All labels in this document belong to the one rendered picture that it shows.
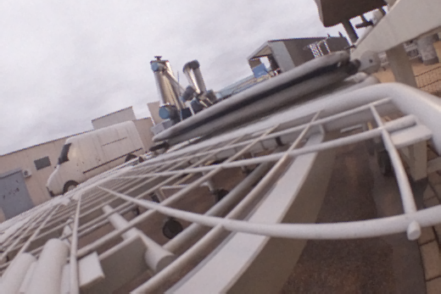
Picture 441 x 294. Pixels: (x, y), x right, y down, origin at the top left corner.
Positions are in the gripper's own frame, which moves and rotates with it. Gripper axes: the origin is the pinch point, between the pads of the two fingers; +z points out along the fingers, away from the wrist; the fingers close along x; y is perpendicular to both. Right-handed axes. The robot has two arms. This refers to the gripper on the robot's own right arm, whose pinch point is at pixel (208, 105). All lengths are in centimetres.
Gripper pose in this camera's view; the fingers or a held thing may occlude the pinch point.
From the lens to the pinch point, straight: 210.3
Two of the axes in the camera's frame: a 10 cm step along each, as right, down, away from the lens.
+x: -3.9, 3.3, -8.6
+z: 7.3, 6.8, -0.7
